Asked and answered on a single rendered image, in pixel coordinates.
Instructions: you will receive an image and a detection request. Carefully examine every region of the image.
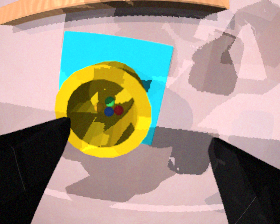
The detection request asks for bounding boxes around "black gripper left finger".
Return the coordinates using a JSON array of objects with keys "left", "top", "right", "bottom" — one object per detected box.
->
[{"left": 0, "top": 116, "right": 71, "bottom": 224}]

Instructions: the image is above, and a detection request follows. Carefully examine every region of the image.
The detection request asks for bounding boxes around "blue marble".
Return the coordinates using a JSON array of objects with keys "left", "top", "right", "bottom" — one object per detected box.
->
[{"left": 104, "top": 107, "right": 114, "bottom": 117}]

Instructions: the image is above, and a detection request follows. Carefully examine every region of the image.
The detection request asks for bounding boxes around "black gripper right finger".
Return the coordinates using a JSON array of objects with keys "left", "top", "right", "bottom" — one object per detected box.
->
[{"left": 207, "top": 137, "right": 280, "bottom": 224}]

